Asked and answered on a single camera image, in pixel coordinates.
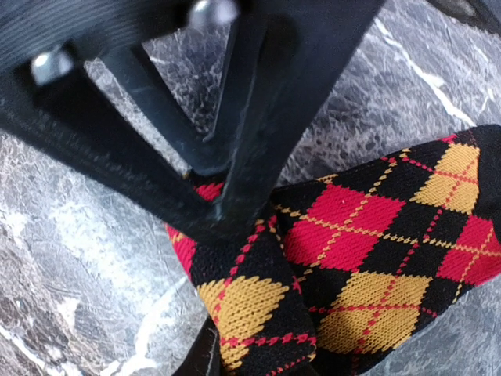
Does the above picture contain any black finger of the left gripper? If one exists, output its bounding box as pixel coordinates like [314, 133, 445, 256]
[1, 46, 235, 243]
[205, 1, 383, 235]

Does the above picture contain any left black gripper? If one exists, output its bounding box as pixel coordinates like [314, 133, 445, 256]
[1, 1, 383, 71]

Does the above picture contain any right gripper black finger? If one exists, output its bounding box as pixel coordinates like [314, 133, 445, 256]
[178, 320, 221, 376]

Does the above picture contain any argyle black red orange sock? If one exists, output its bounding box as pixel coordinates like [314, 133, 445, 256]
[167, 125, 500, 375]

